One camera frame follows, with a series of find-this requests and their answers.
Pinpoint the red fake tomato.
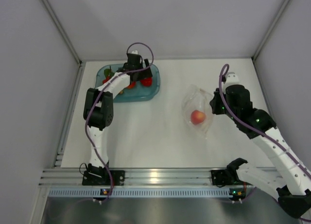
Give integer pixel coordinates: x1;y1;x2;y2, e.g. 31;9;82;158
126;82;136;89

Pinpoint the red fake cherry bunch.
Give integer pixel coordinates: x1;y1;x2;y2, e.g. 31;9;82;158
102;66;124;95

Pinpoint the clear zip top bag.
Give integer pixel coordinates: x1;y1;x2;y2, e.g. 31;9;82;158
181;85;214;138

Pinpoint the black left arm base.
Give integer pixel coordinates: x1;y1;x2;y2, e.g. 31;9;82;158
82;170;125;186

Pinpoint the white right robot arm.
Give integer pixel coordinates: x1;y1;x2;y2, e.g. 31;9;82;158
210;84;311;219

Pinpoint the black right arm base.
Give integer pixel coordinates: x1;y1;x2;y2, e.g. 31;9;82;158
210;169;241;188

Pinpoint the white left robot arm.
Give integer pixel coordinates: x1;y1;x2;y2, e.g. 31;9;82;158
83;51;153;185

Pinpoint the pink fake peach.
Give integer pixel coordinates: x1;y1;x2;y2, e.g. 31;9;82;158
190;110;206;125

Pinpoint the teal plastic bin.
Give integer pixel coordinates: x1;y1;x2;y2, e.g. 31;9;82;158
95;64;160;103

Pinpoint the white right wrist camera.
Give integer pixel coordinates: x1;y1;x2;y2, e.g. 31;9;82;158
222;72;241;89

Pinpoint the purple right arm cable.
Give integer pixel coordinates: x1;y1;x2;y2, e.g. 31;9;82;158
219;63;311;222

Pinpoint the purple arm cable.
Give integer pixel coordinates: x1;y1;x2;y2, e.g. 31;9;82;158
219;63;311;222
84;42;155;200

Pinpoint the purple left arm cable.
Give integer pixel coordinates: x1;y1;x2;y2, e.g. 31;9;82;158
84;42;155;200

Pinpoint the aluminium frame post left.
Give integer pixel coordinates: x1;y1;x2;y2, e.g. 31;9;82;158
36;0;83;64

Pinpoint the aluminium frame post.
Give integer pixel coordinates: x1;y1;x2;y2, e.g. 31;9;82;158
36;0;83;64
251;0;298;61

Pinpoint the aluminium frame post right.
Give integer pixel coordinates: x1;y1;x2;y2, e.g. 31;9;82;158
251;0;298;61

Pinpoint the grey slotted cable duct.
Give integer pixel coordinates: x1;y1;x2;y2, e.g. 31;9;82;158
49;188;245;199

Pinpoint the aluminium mounting rail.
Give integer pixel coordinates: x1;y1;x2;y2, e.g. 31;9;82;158
39;168;213;187

